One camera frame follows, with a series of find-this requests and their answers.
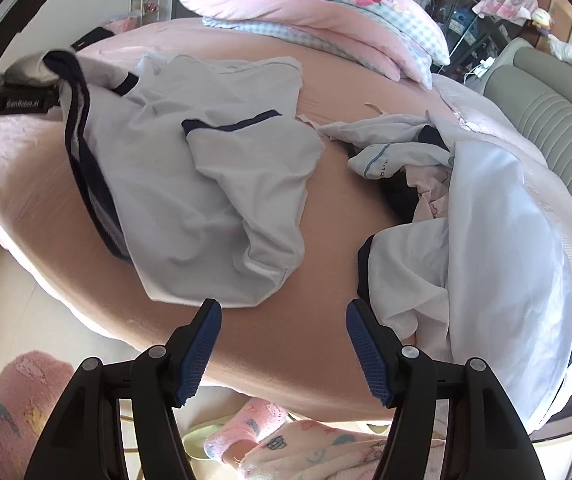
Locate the white plush toy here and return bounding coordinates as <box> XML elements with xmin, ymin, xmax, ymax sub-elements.
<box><xmin>548</xmin><ymin>35</ymin><xmax>572</xmax><ymax>66</ymax></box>

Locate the white shirt navy trim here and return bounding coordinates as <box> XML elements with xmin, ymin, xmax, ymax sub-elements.
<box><xmin>40</xmin><ymin>50</ymin><xmax>324</xmax><ymax>308</ymax></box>

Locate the pile of white clothes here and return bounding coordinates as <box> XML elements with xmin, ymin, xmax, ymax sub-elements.
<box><xmin>320</xmin><ymin>114</ymin><xmax>572</xmax><ymax>431</ymax></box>

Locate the pink checked folded quilt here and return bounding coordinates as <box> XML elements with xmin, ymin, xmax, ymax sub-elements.
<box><xmin>180</xmin><ymin>0</ymin><xmax>450</xmax><ymax>89</ymax></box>

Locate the grey padded headboard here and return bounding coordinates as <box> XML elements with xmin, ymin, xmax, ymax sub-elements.
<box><xmin>479</xmin><ymin>38</ymin><xmax>572</xmax><ymax>196</ymax></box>

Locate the black bag on floor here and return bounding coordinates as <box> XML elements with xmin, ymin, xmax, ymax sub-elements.
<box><xmin>70</xmin><ymin>26</ymin><xmax>115</xmax><ymax>52</ymax></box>

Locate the pink bed sheet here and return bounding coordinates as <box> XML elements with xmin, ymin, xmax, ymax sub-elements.
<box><xmin>0</xmin><ymin>16</ymin><xmax>572</xmax><ymax>424</ymax></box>

